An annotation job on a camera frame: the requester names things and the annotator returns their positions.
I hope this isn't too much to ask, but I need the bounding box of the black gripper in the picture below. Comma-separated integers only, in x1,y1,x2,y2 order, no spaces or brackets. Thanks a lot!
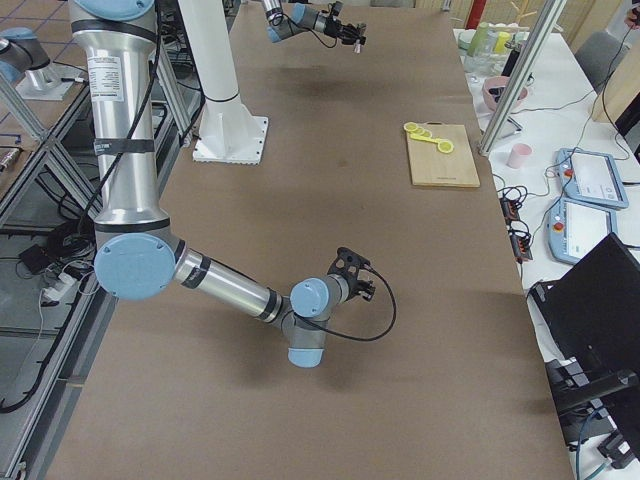
327,18,367,46
346,270,376,302

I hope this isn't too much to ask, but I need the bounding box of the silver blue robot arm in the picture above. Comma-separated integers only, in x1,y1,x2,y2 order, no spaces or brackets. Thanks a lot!
261,0,366,52
69,1,375,368

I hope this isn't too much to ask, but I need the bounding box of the green plastic cup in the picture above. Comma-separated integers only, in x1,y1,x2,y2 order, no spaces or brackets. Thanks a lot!
467,22,490,57

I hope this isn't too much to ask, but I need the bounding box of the yellow cup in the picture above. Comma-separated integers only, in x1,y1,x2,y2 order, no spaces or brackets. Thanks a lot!
493,31,511,55

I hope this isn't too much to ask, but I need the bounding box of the pink plastic cup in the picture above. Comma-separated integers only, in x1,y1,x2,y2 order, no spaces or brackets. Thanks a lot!
506,143,533,169

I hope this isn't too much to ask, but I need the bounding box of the yellow plastic spoon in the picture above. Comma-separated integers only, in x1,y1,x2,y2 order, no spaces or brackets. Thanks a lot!
410,133,453,148

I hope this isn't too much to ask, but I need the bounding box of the bamboo cutting board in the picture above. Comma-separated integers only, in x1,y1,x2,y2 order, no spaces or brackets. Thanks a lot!
403,122,480,188

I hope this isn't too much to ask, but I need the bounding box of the pink bowl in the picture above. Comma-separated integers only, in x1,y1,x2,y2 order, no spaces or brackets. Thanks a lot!
482,76,528,113

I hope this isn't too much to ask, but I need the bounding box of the near teach pendant tablet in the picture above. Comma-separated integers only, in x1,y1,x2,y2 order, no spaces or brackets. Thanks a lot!
545,196,618,265

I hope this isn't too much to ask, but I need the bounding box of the teach pendant tablet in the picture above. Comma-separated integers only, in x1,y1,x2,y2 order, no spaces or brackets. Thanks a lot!
545,196,618,265
555,147,629,209

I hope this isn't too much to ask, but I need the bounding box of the far teach pendant tablet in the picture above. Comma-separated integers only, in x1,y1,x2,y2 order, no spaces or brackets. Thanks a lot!
555,147,629,209

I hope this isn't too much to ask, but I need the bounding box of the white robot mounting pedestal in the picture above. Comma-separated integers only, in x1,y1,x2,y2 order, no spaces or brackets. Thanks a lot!
179,0,268,165

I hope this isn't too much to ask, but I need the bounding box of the aluminium frame post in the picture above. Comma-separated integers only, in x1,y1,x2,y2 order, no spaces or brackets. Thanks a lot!
478,0,567,157

